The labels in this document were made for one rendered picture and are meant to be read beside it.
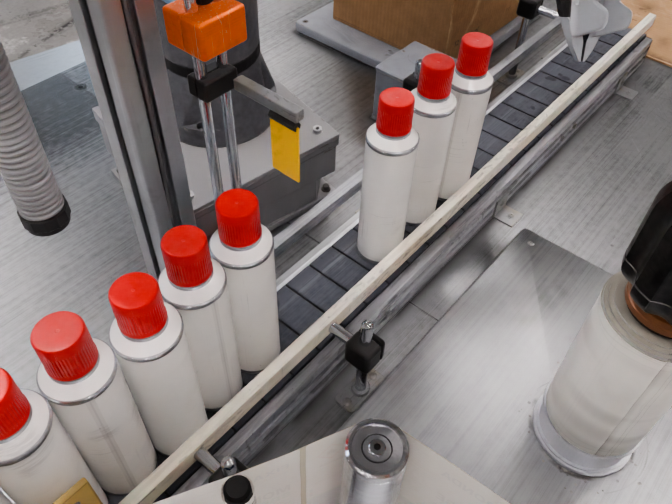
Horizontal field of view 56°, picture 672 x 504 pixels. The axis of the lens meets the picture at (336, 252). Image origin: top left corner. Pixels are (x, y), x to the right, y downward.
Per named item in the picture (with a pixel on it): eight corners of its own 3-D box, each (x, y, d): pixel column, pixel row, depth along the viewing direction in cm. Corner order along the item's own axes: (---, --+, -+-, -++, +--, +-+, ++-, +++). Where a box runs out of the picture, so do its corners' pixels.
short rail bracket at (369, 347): (362, 408, 65) (370, 342, 56) (340, 391, 66) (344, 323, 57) (381, 387, 66) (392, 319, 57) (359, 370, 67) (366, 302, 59)
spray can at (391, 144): (383, 272, 70) (403, 120, 55) (347, 249, 72) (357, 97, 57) (410, 246, 73) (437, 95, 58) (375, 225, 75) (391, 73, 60)
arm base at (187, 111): (196, 165, 73) (183, 97, 66) (135, 97, 80) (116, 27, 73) (301, 115, 80) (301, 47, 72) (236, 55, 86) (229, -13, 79)
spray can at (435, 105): (418, 233, 74) (446, 82, 59) (383, 212, 77) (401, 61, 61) (443, 210, 77) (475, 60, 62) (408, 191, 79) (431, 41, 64)
